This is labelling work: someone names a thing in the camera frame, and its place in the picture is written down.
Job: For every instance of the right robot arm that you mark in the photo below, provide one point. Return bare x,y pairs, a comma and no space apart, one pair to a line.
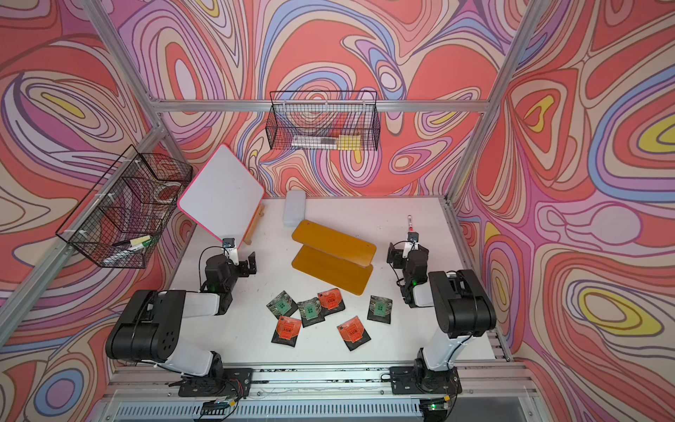
462,308

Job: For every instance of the red tea bag upper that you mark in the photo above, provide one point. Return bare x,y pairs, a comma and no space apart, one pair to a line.
331,301

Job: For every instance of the white board with pink edge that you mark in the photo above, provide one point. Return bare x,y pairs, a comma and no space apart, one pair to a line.
223,197

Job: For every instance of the yellow wooden two-tier shelf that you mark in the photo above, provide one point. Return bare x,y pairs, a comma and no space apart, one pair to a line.
333,257

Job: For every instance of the black wire basket left wall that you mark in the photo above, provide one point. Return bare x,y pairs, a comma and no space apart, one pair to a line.
140,193

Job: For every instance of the white plastic box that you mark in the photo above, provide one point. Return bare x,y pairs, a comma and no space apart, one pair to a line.
294,208

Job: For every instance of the black wire basket back wall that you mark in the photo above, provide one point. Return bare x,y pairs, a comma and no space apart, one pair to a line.
315,119

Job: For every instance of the red tea bag lower left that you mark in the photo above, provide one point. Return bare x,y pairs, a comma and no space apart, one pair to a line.
287,331

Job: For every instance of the wooden easel stand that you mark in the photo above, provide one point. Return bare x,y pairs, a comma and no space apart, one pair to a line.
260,212

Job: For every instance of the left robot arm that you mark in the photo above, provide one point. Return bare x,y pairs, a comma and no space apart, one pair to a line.
149,328

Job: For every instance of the yellow sticky notes in basket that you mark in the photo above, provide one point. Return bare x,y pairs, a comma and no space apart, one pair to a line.
349,143

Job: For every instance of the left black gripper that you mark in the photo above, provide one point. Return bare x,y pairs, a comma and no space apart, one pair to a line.
250,268

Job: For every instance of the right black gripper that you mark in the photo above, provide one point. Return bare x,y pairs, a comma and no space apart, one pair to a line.
395,255

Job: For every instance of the black wire basket wall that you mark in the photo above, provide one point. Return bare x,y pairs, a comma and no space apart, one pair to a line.
140,193
315,119

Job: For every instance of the green yellow markers in basket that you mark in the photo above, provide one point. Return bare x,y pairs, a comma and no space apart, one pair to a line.
134,242

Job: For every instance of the red tea bag lower right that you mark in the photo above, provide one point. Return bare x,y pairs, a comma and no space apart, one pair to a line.
353,333

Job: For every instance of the red tea bag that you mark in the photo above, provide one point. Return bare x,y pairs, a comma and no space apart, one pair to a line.
331,301
287,331
353,333

